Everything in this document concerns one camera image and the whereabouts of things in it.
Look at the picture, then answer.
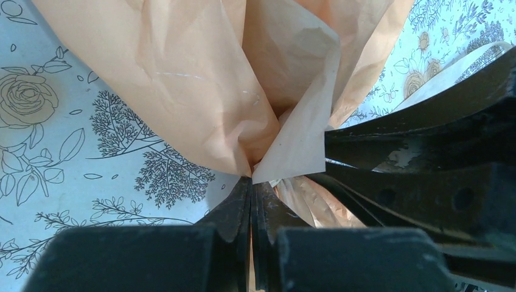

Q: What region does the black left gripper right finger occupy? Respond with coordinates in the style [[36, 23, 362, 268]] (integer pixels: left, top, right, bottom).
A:
[[251, 183, 455, 291]]

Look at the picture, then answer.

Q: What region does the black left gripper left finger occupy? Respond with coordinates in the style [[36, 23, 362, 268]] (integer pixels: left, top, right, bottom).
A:
[[24, 178, 252, 291]]

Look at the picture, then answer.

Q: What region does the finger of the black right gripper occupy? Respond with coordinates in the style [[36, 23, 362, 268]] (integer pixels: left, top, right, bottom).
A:
[[310, 163, 515, 288], [325, 49, 515, 172]]

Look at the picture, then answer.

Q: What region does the orange paper bouquet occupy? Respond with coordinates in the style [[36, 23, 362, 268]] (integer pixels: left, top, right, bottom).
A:
[[34, 1, 413, 228]]

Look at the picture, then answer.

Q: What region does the floral patterned table mat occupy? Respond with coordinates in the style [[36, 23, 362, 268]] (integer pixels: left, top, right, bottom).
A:
[[1, 1, 515, 291]]

